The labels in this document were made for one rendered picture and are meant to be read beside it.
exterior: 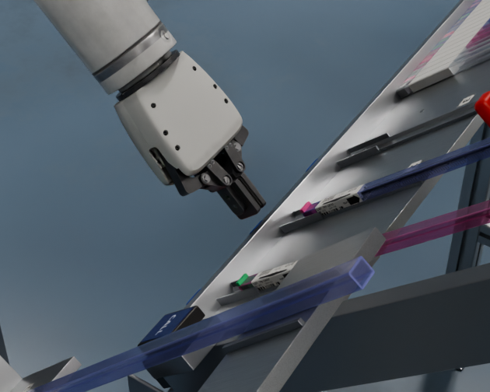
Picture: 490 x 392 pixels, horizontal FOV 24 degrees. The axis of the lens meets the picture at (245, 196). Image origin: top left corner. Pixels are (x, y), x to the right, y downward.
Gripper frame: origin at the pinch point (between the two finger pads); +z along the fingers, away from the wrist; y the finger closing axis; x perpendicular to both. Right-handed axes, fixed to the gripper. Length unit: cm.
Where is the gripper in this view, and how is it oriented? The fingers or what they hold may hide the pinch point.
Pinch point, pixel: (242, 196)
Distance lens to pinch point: 112.8
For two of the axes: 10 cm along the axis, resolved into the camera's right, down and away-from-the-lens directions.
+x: 5.9, -2.4, -7.7
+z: 6.0, 7.7, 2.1
